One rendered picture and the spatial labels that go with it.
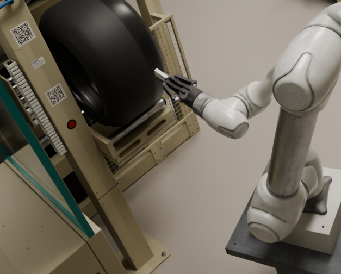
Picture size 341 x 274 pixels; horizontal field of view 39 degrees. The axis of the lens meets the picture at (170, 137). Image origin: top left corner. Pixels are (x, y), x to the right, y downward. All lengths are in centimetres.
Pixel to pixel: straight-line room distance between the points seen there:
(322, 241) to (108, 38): 109
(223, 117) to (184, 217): 138
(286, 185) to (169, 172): 184
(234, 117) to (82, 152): 81
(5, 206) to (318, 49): 100
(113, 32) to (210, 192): 144
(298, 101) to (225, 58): 306
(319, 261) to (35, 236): 100
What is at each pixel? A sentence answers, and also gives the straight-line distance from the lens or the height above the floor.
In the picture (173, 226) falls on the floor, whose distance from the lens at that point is 294.
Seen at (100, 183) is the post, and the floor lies 69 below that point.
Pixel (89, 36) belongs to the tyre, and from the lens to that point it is 191.
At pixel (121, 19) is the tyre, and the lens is 196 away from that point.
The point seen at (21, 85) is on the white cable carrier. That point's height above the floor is 133.
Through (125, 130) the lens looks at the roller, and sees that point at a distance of 220.
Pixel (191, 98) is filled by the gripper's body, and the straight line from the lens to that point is 176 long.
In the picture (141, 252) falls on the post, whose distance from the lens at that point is 276.
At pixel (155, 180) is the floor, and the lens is 324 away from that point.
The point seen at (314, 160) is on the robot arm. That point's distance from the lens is 171.
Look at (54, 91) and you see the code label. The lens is 203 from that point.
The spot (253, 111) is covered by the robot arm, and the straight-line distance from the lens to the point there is 176.
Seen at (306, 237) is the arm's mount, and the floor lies 72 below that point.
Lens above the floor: 220
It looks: 39 degrees down
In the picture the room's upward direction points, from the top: 21 degrees counter-clockwise
